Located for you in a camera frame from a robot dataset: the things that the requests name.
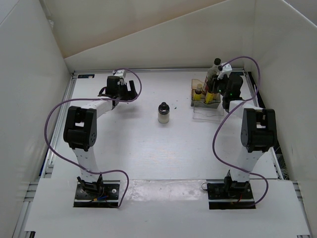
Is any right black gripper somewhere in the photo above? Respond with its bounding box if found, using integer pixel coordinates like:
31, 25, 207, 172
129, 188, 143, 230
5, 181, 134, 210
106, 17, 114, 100
207, 73, 229, 97

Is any red label sauce bottle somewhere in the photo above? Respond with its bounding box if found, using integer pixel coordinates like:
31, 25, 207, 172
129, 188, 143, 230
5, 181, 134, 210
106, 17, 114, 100
202, 58, 221, 95

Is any yellow label bottle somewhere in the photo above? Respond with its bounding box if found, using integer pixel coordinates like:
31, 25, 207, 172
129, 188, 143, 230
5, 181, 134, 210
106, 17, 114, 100
194, 84, 203, 101
204, 91, 214, 105

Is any white powder jar black cap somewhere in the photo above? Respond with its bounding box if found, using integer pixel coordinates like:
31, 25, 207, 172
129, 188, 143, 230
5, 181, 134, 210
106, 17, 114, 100
158, 102, 170, 123

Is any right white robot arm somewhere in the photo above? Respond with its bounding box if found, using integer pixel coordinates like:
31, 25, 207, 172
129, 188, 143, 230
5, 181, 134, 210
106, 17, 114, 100
208, 73, 277, 199

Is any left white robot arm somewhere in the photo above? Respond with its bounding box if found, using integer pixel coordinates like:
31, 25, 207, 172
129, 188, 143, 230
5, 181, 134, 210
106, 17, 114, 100
63, 74, 138, 198

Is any tiered clear acrylic rack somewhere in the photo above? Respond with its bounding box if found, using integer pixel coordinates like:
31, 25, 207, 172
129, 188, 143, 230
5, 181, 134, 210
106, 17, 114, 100
191, 79, 224, 121

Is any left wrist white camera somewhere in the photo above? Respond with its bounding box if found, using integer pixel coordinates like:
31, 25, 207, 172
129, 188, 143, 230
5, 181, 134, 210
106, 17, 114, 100
112, 69, 126, 79

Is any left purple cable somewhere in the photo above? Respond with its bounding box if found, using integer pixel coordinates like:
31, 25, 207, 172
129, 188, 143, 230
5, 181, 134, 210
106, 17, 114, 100
44, 68, 143, 208

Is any aluminium table frame rail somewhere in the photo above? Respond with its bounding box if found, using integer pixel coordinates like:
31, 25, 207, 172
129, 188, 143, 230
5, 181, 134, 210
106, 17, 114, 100
71, 67, 248, 75

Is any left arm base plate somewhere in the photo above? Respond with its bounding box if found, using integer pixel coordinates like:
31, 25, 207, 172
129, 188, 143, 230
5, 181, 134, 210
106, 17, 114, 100
73, 180, 120, 208

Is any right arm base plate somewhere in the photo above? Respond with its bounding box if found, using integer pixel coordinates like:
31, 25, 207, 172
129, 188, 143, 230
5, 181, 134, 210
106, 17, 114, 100
201, 182, 256, 210

